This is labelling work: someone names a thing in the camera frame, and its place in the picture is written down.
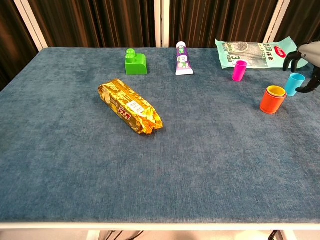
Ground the white purple toothpaste tube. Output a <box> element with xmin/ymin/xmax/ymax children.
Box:
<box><xmin>175</xmin><ymin>41</ymin><xmax>195</xmax><ymax>77</ymax></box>

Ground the pink plastic cup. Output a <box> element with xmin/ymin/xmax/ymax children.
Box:
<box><xmin>232</xmin><ymin>60</ymin><xmax>248</xmax><ymax>83</ymax></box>

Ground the teal dishcloth package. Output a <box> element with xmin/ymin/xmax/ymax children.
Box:
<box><xmin>215</xmin><ymin>36</ymin><xmax>311</xmax><ymax>70</ymax></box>

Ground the cyan plastic cup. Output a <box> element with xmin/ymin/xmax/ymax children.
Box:
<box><xmin>284</xmin><ymin>73</ymin><xmax>307</xmax><ymax>97</ymax></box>

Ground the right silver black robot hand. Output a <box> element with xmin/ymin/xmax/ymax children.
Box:
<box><xmin>283</xmin><ymin>41</ymin><xmax>320</xmax><ymax>94</ymax></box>

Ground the green toy building block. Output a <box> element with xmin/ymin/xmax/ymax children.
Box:
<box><xmin>124</xmin><ymin>48</ymin><xmax>148</xmax><ymax>76</ymax></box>

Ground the dark brown curtain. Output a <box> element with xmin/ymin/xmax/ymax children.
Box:
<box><xmin>0</xmin><ymin>0</ymin><xmax>320</xmax><ymax>92</ymax></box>

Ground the orange plastic cup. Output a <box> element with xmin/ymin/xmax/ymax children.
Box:
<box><xmin>259</xmin><ymin>85</ymin><xmax>288</xmax><ymax>115</ymax></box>

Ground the gold foil snack packet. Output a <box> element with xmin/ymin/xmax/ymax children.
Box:
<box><xmin>97</xmin><ymin>78</ymin><xmax>164</xmax><ymax>136</ymax></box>

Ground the blue fabric table cover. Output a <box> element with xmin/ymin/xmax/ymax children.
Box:
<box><xmin>0</xmin><ymin>47</ymin><xmax>320</xmax><ymax>225</ymax></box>

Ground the yellow plastic cup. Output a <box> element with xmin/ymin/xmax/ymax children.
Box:
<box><xmin>266</xmin><ymin>85</ymin><xmax>287</xmax><ymax>98</ymax></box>

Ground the white partition frame post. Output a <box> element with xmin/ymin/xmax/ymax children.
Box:
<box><xmin>263</xmin><ymin>0</ymin><xmax>292</xmax><ymax>44</ymax></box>
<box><xmin>153</xmin><ymin>0</ymin><xmax>171</xmax><ymax>48</ymax></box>
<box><xmin>13</xmin><ymin>0</ymin><xmax>49</xmax><ymax>52</ymax></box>

